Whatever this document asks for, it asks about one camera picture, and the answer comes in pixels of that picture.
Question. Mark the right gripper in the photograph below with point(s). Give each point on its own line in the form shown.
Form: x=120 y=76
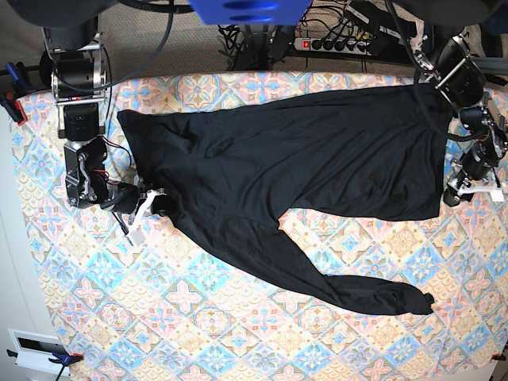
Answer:
x=130 y=203

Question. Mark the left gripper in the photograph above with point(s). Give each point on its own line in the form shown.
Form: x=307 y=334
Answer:
x=474 y=172

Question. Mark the black t-shirt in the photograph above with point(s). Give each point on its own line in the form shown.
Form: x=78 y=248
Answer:
x=372 y=152

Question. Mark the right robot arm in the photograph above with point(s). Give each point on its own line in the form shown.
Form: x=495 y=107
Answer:
x=81 y=84

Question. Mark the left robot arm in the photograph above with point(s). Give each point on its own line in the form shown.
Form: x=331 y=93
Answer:
x=445 y=62

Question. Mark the patterned tablecloth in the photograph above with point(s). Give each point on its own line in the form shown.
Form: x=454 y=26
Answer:
x=167 y=310

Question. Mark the orange clamp bottom right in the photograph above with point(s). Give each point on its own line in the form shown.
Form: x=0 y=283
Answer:
x=499 y=357

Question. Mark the blue clamp bottom left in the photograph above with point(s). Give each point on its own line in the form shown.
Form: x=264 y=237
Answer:
x=54 y=363

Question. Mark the blue clamp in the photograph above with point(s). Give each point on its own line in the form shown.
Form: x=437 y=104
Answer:
x=54 y=363
x=19 y=73

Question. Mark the white floor outlet box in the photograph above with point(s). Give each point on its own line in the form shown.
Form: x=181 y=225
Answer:
x=32 y=351

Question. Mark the blue clamp top left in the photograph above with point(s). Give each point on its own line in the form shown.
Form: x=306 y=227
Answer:
x=19 y=73

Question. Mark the white power strip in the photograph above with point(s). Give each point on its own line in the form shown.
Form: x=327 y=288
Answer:
x=351 y=47

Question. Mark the aluminium frame post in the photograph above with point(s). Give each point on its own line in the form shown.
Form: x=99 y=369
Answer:
x=494 y=69

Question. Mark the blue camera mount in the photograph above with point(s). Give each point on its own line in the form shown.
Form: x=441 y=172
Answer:
x=250 y=12

